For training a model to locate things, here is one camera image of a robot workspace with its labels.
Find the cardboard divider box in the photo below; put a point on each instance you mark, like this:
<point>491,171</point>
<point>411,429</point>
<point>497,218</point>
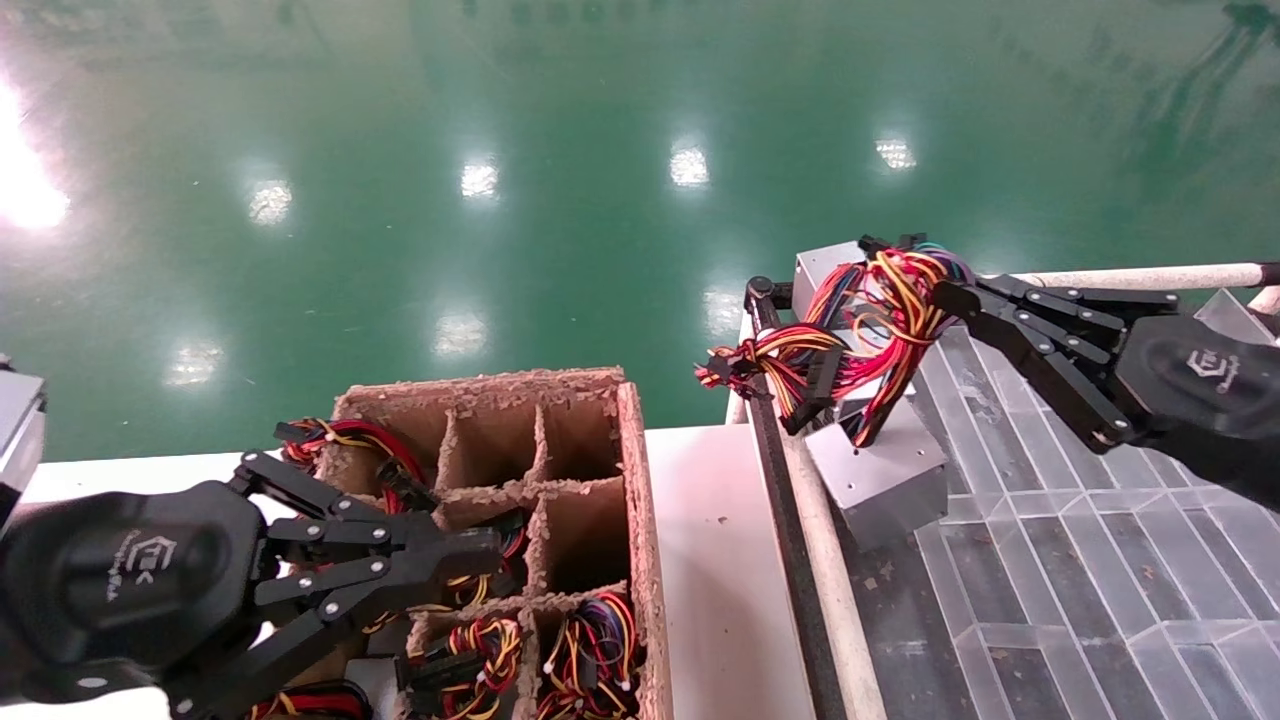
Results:
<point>645,560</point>

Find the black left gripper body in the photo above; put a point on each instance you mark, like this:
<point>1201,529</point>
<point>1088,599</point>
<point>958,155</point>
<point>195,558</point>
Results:
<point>130,580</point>

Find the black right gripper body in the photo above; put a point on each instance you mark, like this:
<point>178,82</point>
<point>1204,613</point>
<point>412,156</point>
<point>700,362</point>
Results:
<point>1210,400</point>

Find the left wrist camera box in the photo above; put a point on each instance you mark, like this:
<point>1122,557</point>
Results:
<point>18,440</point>

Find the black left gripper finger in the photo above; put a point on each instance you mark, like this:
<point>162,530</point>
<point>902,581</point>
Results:
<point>400,535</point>
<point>350,595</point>

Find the clear plastic compartment tray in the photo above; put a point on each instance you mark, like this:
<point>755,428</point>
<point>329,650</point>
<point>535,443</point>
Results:
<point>1100,600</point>

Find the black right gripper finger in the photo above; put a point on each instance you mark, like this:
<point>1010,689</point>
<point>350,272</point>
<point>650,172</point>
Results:
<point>1080,305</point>
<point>1060,380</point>

